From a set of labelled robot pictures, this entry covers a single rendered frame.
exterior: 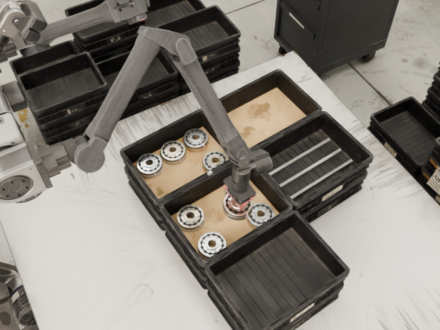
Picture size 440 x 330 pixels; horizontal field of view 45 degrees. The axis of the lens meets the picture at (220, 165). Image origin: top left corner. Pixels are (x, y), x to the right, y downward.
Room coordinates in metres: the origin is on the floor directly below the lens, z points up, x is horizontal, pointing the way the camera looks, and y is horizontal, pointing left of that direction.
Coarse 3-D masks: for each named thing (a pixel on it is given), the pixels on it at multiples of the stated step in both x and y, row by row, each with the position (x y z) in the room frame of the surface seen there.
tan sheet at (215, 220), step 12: (216, 192) 1.15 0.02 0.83; (192, 204) 1.09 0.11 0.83; (204, 204) 1.09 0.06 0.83; (216, 204) 1.09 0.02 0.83; (204, 216) 1.04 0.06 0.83; (216, 216) 1.04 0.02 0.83; (204, 228) 0.99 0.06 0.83; (216, 228) 0.99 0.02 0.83; (228, 228) 0.99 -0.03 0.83; (240, 228) 0.99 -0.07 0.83; (252, 228) 0.99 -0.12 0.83; (192, 240) 0.94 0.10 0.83; (228, 240) 0.94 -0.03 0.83
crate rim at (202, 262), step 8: (224, 168) 1.19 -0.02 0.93; (208, 176) 1.15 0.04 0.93; (264, 176) 1.15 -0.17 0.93; (192, 184) 1.12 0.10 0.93; (272, 184) 1.11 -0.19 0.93; (184, 192) 1.08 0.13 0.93; (280, 192) 1.08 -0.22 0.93; (168, 200) 1.05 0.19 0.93; (160, 208) 1.02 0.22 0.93; (288, 208) 1.01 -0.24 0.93; (168, 216) 0.99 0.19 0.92; (280, 216) 0.98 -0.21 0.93; (176, 224) 0.95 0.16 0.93; (264, 224) 0.94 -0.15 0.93; (176, 232) 0.93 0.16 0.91; (184, 240) 0.89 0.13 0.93; (240, 240) 0.88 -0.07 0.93; (224, 248) 0.85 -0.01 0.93; (216, 256) 0.82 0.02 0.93; (200, 264) 0.80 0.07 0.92
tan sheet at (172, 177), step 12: (216, 144) 1.39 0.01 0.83; (192, 156) 1.32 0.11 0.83; (168, 168) 1.27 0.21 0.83; (180, 168) 1.26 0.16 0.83; (192, 168) 1.26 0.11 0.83; (156, 180) 1.21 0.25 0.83; (168, 180) 1.21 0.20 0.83; (180, 180) 1.21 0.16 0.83; (156, 192) 1.15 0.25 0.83; (168, 192) 1.15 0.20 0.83
